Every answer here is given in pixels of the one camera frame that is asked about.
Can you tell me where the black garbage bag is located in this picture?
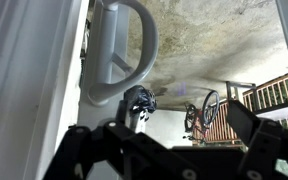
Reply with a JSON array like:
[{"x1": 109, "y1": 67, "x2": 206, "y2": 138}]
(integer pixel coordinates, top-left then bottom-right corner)
[{"x1": 124, "y1": 85, "x2": 157, "y2": 119}]

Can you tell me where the wooden deck railing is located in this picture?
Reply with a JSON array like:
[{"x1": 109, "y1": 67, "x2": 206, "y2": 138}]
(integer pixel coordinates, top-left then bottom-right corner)
[{"x1": 206, "y1": 73, "x2": 288, "y2": 143}]

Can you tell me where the white sliding glass door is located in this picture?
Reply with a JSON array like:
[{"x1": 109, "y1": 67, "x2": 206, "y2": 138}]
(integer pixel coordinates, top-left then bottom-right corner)
[{"x1": 0, "y1": 0, "x2": 119, "y2": 180}]

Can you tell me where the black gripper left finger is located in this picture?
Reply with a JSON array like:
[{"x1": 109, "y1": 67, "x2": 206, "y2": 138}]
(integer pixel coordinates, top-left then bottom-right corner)
[{"x1": 115, "y1": 100, "x2": 128, "y2": 124}]

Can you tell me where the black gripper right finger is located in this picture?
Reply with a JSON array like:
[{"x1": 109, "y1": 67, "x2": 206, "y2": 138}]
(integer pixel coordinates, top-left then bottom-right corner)
[{"x1": 227, "y1": 100, "x2": 261, "y2": 146}]

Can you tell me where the red bicycle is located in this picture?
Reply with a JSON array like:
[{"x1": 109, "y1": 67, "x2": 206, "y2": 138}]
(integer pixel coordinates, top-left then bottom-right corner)
[{"x1": 184, "y1": 90, "x2": 220, "y2": 142}]

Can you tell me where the grey door handle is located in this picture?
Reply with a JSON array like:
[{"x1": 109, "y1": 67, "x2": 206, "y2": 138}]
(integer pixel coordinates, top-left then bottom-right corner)
[{"x1": 83, "y1": 0, "x2": 158, "y2": 106}]

